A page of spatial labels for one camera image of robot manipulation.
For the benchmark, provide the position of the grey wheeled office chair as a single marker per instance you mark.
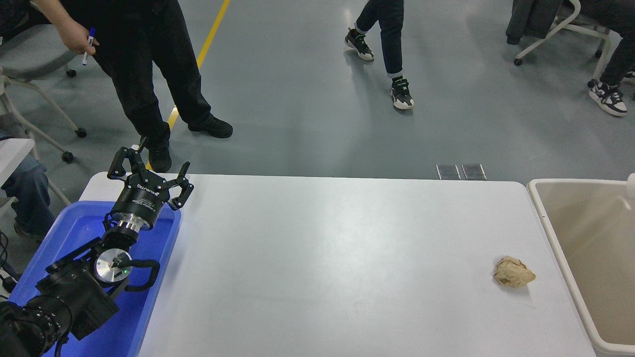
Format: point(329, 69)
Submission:
point(34, 54)

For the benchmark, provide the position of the white blue marker pen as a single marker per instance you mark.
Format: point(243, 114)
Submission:
point(86, 58)

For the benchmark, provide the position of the dark grey jacket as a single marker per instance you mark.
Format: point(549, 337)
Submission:
point(531, 17)

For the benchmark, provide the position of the white paper cup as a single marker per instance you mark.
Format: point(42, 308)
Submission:
point(632, 186)

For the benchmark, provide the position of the seated person with sneakers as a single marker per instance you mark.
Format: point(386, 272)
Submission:
point(617, 54)

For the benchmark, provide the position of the person's hand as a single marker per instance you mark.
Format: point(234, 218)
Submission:
point(79, 38)

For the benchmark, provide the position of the standing person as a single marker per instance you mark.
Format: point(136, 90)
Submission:
point(144, 64)

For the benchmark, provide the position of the crumpled tan paper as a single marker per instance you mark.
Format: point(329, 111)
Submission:
point(513, 272)

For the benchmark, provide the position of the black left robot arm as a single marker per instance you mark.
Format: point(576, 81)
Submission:
point(74, 292)

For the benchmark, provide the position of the seated person in jeans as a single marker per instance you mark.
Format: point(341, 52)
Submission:
point(30, 193)

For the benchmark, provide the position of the blue plastic tray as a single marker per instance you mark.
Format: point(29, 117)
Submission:
point(79, 228)

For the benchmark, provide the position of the small white side table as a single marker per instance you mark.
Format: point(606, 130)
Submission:
point(12, 151)

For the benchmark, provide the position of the walking person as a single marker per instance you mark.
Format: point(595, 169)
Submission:
point(392, 39)

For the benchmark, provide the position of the silver floor socket plate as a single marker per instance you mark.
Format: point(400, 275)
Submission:
point(474, 171)
point(448, 172)

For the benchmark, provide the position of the large pale bin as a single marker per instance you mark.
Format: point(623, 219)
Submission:
point(595, 248)

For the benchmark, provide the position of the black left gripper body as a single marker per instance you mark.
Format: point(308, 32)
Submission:
point(141, 198)

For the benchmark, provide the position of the white framed wheeled chair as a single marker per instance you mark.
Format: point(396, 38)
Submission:
point(570, 22)

